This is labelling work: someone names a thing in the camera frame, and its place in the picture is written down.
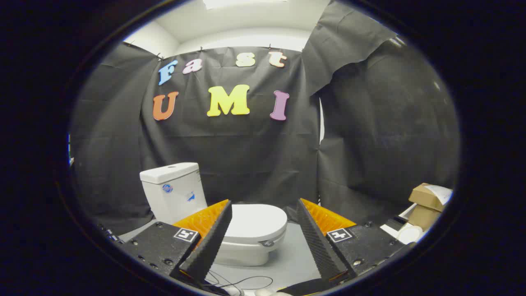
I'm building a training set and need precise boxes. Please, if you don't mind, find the ceiling light panel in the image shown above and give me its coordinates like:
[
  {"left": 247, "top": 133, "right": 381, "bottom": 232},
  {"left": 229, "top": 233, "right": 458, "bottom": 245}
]
[{"left": 203, "top": 0, "right": 289, "bottom": 10}]

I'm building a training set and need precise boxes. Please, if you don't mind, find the cardboard box with white label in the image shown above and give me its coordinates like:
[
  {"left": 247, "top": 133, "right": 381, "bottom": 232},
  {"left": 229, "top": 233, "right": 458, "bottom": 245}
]
[{"left": 408, "top": 183, "right": 453, "bottom": 213}]

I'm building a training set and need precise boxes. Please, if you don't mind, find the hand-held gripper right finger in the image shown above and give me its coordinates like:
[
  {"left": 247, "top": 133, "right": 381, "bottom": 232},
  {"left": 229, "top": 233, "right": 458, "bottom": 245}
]
[{"left": 297, "top": 198, "right": 411, "bottom": 284}]

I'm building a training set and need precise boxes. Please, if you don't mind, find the small flat black object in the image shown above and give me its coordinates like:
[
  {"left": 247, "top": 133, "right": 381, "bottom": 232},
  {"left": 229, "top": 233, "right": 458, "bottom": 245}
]
[{"left": 384, "top": 217, "right": 408, "bottom": 232}]

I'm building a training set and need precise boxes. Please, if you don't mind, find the white toilet bowl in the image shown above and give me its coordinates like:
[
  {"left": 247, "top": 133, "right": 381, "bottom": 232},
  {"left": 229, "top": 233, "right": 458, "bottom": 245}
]
[{"left": 214, "top": 230, "right": 286, "bottom": 266}]

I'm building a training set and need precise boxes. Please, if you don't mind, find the white round object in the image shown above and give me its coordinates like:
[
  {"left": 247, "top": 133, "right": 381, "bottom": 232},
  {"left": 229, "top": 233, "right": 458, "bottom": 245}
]
[{"left": 397, "top": 225, "right": 424, "bottom": 245}]

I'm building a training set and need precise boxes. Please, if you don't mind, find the plain cardboard box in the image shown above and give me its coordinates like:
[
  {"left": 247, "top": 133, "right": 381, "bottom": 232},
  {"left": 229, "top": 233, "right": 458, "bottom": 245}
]
[{"left": 407, "top": 205, "right": 437, "bottom": 231}]

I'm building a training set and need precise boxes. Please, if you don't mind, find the white toilet lid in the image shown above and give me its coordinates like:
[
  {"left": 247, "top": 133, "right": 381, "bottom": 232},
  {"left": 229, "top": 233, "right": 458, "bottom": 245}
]
[{"left": 224, "top": 204, "right": 288, "bottom": 244}]

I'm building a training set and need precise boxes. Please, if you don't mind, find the thin black cable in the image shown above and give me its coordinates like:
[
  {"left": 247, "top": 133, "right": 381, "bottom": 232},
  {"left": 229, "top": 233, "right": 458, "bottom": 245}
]
[{"left": 203, "top": 269, "right": 274, "bottom": 291}]

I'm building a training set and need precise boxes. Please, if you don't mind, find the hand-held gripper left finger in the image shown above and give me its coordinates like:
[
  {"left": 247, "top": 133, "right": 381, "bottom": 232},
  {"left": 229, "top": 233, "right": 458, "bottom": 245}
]
[{"left": 121, "top": 200, "right": 233, "bottom": 284}]

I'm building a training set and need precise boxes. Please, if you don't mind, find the black backdrop cloth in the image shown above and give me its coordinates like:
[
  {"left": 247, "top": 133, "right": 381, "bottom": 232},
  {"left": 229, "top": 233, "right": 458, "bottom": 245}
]
[{"left": 70, "top": 0, "right": 460, "bottom": 236}]

